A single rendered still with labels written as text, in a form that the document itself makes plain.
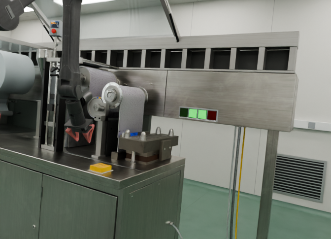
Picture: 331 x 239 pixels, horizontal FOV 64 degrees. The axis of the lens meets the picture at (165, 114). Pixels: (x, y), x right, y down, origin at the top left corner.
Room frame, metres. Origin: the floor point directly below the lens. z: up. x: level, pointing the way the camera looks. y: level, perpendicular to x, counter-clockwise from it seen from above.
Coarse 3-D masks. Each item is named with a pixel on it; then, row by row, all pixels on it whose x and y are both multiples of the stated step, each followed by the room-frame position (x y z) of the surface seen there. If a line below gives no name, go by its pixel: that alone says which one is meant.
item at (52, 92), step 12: (48, 60) 1.57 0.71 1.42; (60, 60) 1.52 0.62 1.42; (48, 72) 1.60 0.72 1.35; (48, 84) 1.57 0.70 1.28; (48, 96) 1.57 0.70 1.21; (48, 108) 1.55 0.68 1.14; (60, 108) 1.52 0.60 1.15; (48, 120) 1.57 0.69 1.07; (60, 120) 1.53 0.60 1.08; (60, 132) 1.53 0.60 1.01; (48, 144) 1.59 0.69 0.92; (60, 144) 1.54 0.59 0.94
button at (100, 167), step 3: (93, 165) 1.21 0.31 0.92; (96, 165) 1.21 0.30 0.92; (99, 165) 1.21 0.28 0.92; (102, 165) 1.22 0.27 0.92; (105, 165) 1.22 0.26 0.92; (108, 165) 1.23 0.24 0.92; (90, 168) 1.20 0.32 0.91; (93, 168) 1.19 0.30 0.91; (96, 168) 1.18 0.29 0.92; (99, 168) 1.18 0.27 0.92; (102, 168) 1.18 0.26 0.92; (105, 168) 1.19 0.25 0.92; (108, 168) 1.21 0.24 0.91; (99, 171) 1.17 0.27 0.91; (102, 171) 1.18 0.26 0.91
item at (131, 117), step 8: (120, 104) 1.47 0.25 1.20; (120, 112) 1.47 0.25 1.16; (128, 112) 1.53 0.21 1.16; (136, 112) 1.61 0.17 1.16; (120, 120) 1.48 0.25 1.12; (128, 120) 1.54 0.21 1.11; (136, 120) 1.61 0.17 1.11; (120, 128) 1.48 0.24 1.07; (128, 128) 1.55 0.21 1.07; (136, 128) 1.62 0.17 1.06
